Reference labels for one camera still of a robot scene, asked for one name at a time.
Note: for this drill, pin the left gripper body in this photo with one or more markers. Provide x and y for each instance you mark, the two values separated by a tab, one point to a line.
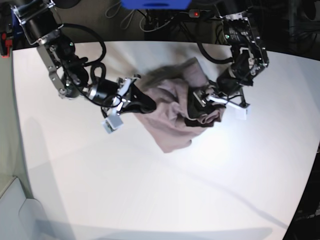
226	87

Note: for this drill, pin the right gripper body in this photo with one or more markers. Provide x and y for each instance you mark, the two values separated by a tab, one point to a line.
104	93

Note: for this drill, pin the mauve t-shirt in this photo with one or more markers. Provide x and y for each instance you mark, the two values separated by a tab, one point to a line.
168	86

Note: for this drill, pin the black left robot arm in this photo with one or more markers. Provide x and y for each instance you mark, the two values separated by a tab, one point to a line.
248	59

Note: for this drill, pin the black power strip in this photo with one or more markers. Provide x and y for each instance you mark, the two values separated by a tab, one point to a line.
204	14

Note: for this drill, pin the red and black clamp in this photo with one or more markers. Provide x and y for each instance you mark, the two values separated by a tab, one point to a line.
8	23

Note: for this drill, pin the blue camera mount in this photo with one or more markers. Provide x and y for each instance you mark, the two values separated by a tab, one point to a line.
155	4

